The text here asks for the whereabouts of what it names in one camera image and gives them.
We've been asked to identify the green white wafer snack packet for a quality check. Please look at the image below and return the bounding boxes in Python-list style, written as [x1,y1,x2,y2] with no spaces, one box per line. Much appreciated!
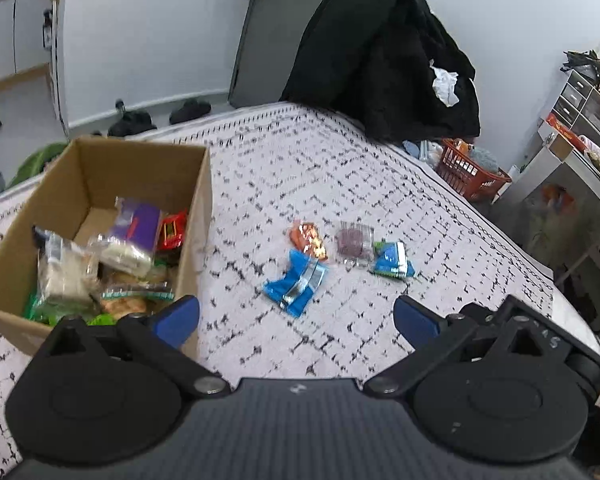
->
[98,283,174,318]

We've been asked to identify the purple cracker snack pack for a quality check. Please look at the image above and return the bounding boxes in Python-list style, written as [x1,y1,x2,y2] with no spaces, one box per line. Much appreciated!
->
[86,196,163,278]

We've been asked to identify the red snack packet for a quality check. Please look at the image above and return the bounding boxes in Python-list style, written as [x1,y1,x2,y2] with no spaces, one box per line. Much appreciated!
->
[157,211,187,252]

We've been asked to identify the clear cracker pack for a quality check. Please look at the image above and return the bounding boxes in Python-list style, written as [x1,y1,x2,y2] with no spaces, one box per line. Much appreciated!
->
[32,226,95,313]

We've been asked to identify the blue green snack packet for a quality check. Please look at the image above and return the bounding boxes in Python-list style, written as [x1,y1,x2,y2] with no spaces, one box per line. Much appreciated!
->
[372,240,415,280]

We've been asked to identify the purple clear candy packet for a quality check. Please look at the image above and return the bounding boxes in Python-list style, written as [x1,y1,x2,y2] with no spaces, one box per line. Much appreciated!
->
[336,222,374,266]

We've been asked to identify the white patterned bed cover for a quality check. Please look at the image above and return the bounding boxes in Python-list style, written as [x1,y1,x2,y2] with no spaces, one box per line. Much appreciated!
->
[0,104,600,479]

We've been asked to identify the orange snack packet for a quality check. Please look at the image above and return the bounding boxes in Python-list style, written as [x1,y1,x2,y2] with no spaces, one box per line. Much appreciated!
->
[289,221,328,261]

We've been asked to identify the red plastic basket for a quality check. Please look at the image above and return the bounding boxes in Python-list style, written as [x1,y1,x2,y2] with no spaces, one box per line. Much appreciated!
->
[436,139,512,203]

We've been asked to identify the brown cardboard box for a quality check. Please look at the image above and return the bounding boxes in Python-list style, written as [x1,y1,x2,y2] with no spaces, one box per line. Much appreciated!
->
[0,136,212,356]

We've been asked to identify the green leaf cartoon rug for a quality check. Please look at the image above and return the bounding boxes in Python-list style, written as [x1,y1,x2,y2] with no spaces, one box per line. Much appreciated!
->
[8,143,68,188]

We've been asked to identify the black slipper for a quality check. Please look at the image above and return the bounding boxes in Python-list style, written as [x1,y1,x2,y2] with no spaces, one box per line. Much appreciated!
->
[169,99,212,125]

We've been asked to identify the white crumpled cloth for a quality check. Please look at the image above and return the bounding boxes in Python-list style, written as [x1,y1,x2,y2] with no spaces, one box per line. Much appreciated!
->
[430,64,460,107]

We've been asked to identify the white desk with drawers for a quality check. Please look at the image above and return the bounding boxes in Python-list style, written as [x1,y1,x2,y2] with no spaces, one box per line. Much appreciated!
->
[492,70,600,283]

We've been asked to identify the black jacket pile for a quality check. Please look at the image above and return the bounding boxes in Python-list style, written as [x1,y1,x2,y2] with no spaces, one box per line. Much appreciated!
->
[280,0,480,143]

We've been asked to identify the grey door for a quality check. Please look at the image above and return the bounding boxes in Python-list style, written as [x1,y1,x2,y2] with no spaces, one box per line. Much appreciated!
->
[228,0,322,108]

